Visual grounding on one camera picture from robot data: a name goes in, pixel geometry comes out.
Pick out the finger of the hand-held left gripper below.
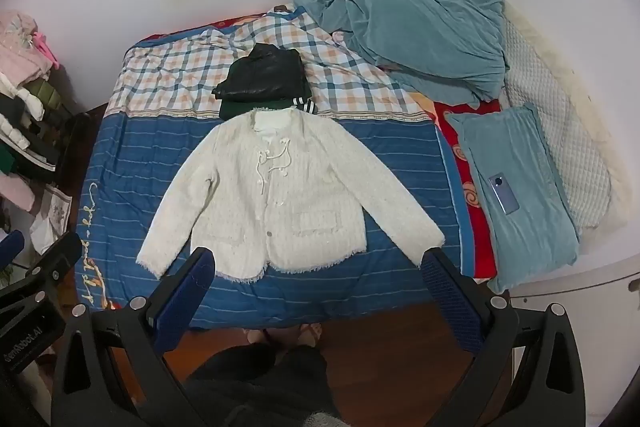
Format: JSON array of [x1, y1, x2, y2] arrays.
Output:
[[0, 229, 26, 270], [17, 231, 82, 308]]

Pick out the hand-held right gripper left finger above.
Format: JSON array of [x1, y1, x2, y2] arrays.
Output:
[[50, 247, 217, 427]]

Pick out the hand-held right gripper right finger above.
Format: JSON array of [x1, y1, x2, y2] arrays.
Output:
[[420, 246, 587, 427]]

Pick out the white fluffy towel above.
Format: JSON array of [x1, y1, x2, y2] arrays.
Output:
[[136, 107, 446, 282]]

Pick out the pile of hanging clothes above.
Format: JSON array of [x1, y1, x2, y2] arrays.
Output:
[[0, 9, 91, 212]]

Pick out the white paper bag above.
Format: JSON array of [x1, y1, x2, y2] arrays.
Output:
[[30, 184, 76, 255]]

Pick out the person's feet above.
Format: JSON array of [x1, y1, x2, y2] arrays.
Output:
[[245, 324, 323, 349]]

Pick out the person's dark trousers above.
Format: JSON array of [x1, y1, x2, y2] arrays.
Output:
[[185, 342, 346, 427]]

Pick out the blue smartphone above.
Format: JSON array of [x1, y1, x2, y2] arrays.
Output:
[[487, 173, 521, 214]]

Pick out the white furniture edge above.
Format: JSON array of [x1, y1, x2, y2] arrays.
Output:
[[510, 252, 640, 308]]

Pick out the blue and plaid bed sheet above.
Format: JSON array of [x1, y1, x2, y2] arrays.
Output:
[[75, 4, 473, 330]]

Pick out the teal velvet pillow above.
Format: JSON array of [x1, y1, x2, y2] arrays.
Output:
[[444, 103, 581, 294]]

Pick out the cream fleece blanket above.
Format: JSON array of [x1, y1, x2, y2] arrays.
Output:
[[505, 0, 638, 238]]

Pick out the green garment with striped cuffs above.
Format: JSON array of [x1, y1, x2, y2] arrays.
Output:
[[219, 94, 318, 120]]

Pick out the white quilted pad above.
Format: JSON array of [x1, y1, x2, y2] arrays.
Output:
[[500, 14, 613, 230]]

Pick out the black leather jacket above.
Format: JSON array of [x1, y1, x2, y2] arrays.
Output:
[[211, 43, 313, 104]]

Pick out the teal velvet blanket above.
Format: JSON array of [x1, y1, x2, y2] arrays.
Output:
[[292, 0, 511, 104]]

